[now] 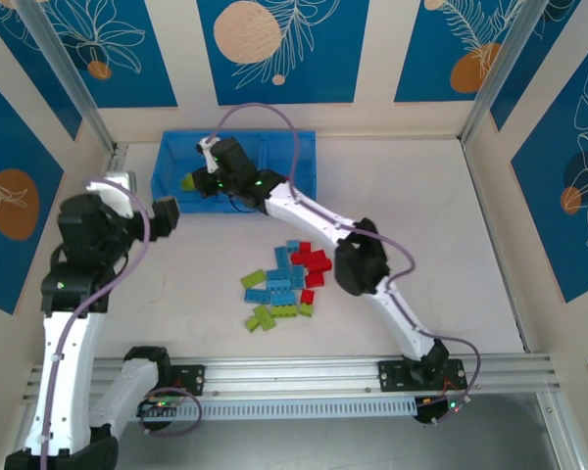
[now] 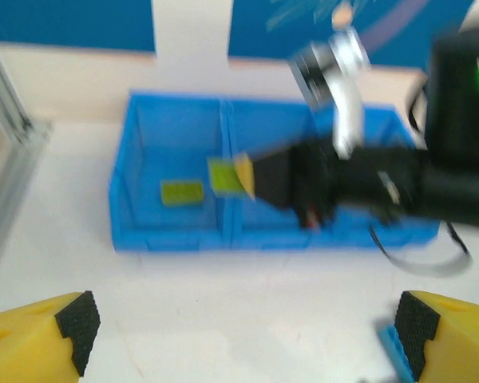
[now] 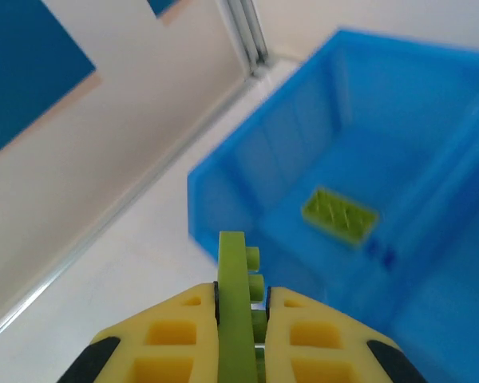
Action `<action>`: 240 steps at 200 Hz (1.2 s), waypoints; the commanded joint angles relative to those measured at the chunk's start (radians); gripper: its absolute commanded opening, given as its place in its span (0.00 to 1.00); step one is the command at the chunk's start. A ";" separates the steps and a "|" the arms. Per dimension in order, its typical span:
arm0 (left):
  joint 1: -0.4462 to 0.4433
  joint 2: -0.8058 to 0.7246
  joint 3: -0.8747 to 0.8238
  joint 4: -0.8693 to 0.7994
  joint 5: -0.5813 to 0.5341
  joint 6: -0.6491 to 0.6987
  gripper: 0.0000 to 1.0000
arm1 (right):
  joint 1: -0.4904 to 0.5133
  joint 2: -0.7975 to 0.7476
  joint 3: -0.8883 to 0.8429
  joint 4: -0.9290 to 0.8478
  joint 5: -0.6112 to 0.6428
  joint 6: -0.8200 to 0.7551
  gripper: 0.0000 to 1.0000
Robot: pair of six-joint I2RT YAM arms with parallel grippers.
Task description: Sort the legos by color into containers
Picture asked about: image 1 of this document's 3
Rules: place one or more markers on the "green lego brick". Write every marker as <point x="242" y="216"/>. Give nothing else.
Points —
<point x="251" y="324"/>
<point x="186" y="183"/>
<point x="284" y="310"/>
<point x="306" y="309"/>
<point x="265" y="317"/>
<point x="253" y="279"/>

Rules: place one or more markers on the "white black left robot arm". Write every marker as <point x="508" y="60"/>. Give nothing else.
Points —
<point x="63" y="352"/>

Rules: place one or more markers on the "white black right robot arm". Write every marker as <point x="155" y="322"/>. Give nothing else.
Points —
<point x="313" y="215"/>

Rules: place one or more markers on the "blue three-compartment bin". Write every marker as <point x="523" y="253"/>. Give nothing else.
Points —
<point x="304" y="161"/>

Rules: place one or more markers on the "aluminium side rail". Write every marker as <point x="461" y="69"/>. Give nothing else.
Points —
<point x="485" y="215"/>
<point x="119" y="154"/>

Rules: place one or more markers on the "blue floral wall panel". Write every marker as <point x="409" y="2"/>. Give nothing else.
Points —
<point x="142" y="73"/>
<point x="0" y="137"/>
<point x="44" y="83"/>
<point x="421" y="73"/>
<point x="544" y="220"/>
<point x="323" y="73"/>
<point x="539" y="68"/>

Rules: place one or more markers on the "aluminium corner post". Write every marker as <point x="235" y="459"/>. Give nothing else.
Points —
<point x="505" y="63"/>
<point x="63" y="63"/>

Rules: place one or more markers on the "horizontal aluminium base rail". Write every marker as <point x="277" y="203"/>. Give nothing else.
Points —
<point x="299" y="372"/>

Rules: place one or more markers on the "aluminium lower frame bar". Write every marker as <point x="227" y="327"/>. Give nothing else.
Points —
<point x="551" y="431"/>

